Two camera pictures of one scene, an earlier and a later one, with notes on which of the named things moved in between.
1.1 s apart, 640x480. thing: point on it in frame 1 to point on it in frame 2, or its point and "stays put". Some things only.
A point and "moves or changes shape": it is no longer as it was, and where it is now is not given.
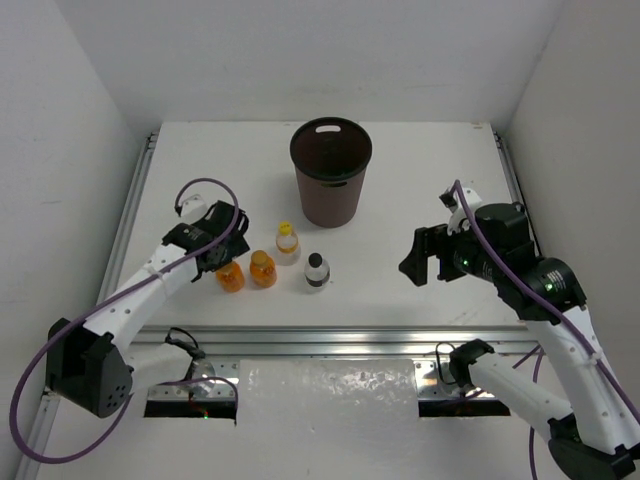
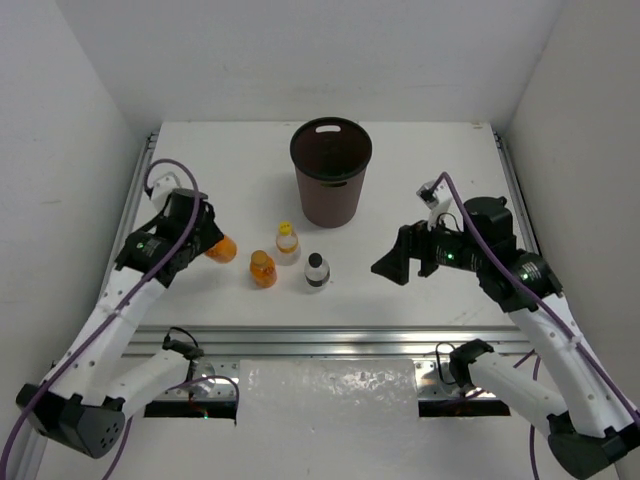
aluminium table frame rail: x=201 y=363 stays put
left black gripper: x=226 y=248 to x=203 y=235
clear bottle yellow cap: x=287 y=251 stays put
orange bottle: x=263 y=269 stays put
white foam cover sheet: x=327 y=397 stays put
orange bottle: x=231 y=277 moves or changes shape
